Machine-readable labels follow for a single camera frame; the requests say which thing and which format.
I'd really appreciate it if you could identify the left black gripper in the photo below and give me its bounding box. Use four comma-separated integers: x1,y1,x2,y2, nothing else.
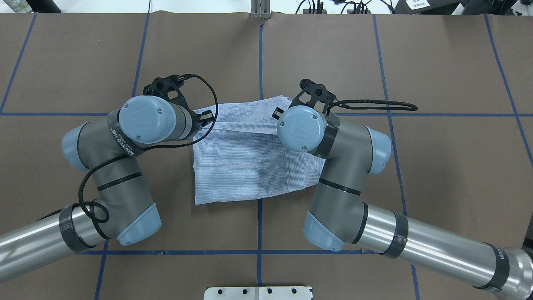
192,110,215,134

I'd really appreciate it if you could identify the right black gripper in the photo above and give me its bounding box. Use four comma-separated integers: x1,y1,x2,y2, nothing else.
272,107,285,120

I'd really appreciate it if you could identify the light blue striped shirt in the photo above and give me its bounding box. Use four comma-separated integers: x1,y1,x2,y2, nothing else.
193,95,325,205

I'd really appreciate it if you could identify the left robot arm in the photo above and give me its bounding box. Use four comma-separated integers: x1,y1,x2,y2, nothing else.
1,95,218,283

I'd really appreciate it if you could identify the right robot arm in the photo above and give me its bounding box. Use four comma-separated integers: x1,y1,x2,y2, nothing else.
247,102,532,300

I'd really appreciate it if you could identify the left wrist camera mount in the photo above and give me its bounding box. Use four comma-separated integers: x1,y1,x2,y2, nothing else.
142,75,189,110

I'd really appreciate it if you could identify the aluminium frame post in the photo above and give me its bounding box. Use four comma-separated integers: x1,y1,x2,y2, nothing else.
251,0,271,20

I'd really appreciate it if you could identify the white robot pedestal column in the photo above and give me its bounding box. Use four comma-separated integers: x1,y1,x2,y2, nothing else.
203,285,314,300

